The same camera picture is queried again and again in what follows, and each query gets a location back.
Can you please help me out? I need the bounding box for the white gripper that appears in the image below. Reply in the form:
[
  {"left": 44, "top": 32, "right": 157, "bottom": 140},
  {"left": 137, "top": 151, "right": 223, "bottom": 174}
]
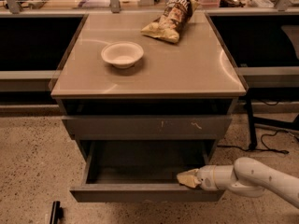
[{"left": 177, "top": 165, "right": 235, "bottom": 191}]

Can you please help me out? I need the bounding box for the grey drawer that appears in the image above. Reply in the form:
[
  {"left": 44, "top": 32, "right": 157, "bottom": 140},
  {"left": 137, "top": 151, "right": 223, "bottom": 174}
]
[
  {"left": 63, "top": 115, "right": 232, "bottom": 140},
  {"left": 70, "top": 141, "right": 223, "bottom": 203}
]

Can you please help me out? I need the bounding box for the grey drawer cabinet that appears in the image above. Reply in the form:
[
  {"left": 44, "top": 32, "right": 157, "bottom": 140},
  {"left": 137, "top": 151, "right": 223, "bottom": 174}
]
[{"left": 48, "top": 10, "right": 249, "bottom": 161}]

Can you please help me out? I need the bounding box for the black object on floor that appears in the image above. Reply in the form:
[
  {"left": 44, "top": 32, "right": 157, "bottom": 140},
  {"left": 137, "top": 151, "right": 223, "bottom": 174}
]
[{"left": 50, "top": 201, "right": 64, "bottom": 224}]

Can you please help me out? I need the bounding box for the white paper bowl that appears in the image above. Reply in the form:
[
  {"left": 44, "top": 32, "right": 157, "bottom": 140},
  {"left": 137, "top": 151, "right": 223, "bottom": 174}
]
[{"left": 101, "top": 41, "right": 144, "bottom": 69}]

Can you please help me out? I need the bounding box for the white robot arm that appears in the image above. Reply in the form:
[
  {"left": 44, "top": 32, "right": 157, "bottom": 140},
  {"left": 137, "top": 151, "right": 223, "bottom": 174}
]
[{"left": 177, "top": 157, "right": 299, "bottom": 208}]

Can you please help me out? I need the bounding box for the brown chip bag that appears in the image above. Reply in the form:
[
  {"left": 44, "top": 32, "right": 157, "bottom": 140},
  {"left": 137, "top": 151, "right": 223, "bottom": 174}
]
[{"left": 141, "top": 0, "right": 199, "bottom": 44}]

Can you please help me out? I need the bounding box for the grey top drawer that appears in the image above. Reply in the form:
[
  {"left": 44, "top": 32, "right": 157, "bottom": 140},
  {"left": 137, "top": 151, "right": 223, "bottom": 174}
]
[{"left": 63, "top": 115, "right": 232, "bottom": 140}]

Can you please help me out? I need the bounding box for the black floor cable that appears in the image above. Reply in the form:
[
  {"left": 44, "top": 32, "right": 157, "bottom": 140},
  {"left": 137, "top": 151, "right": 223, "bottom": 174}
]
[{"left": 216, "top": 131, "right": 290, "bottom": 155}]

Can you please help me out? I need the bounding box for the black table leg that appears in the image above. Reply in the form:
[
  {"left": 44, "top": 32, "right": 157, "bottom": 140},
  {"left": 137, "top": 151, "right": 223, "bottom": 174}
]
[{"left": 244, "top": 95, "right": 257, "bottom": 150}]

